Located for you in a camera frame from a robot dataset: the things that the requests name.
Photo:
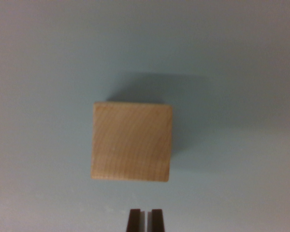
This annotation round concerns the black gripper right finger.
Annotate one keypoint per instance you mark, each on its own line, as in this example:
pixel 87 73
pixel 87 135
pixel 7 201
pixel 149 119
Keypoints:
pixel 157 221

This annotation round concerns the pale blue plastic bin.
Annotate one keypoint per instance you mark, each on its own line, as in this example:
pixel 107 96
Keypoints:
pixel 232 60

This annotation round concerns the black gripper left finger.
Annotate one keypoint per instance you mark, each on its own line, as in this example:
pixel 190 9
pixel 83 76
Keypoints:
pixel 134 221

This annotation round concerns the light wooden cube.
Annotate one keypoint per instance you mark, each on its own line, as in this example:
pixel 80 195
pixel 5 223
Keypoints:
pixel 131 142

